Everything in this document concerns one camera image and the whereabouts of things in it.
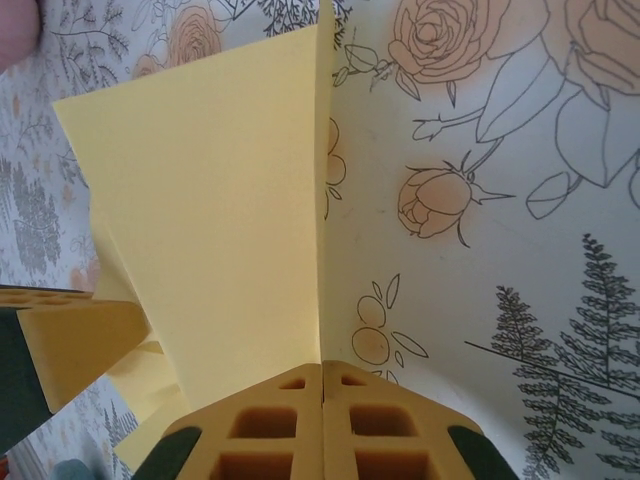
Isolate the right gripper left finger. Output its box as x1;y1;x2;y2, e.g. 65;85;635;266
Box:
130;362;326;480

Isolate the yellow cloth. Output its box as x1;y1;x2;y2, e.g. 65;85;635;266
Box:
51;0;337;474

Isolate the floral patterned tablecloth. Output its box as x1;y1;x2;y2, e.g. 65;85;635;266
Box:
0;0;640;480

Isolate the pink plush toy red dress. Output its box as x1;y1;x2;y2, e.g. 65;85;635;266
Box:
0;0;47;69

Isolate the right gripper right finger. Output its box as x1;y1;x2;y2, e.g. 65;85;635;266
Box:
323;359;521;480

